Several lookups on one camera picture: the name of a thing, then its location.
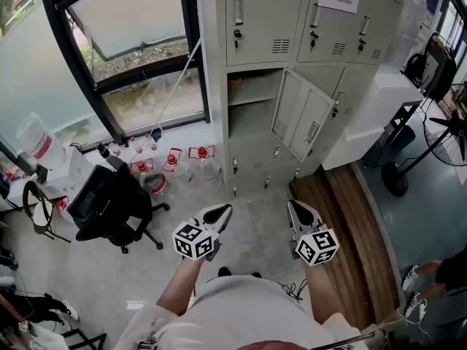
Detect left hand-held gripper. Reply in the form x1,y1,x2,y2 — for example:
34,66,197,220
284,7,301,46
171,204,234,263

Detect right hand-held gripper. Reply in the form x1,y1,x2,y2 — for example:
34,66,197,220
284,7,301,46
287,199,340,268

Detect white locker door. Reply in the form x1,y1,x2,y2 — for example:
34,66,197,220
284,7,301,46
271,67,336,163

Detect grey metal locker cabinet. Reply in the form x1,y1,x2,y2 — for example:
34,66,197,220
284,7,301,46
196,0,406,200

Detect person's right forearm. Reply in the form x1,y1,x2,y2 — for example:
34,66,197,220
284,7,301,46
304,262,339,324

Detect person's left forearm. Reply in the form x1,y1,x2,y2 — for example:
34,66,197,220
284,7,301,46
156,257,205,316

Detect brown wooden floor platform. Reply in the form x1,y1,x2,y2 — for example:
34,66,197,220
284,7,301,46
290,166,401,331

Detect clear jug with red label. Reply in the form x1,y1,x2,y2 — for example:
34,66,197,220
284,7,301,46
143,173,169,196

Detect person's white shirt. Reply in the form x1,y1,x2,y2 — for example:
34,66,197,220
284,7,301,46
115,274,369,350

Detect black standing fan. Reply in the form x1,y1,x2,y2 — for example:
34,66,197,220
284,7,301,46
381,83,467,198

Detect black office chair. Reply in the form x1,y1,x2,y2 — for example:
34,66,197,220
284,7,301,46
66,155,171,254

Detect white table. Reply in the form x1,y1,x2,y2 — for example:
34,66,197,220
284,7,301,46
320,62,426,171

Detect dark teal waste bin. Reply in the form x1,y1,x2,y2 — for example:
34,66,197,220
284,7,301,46
393,124,417,152

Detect white window pole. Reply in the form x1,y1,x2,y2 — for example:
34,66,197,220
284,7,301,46
147,36,202,152

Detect white box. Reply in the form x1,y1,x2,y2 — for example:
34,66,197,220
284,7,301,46
43,146,94,200

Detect black metal stand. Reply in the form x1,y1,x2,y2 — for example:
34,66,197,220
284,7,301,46
60,328,107,350

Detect large red label water jug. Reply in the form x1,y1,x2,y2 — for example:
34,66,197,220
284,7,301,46
16,111,65,167

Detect clear jug with red handle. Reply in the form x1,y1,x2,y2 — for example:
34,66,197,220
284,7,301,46
188,145,222,185
53,197,71,217
161,147,189,182
129,157,156,182

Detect black floor cable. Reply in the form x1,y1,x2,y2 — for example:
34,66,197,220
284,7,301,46
276,278,309,303

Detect white cable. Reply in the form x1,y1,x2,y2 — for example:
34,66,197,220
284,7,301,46
397,299,428,338

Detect round black frame stool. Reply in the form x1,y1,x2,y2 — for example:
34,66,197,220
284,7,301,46
22,179,72,244

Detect black window frame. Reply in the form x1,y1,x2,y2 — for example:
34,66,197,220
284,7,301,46
38,0,212,147

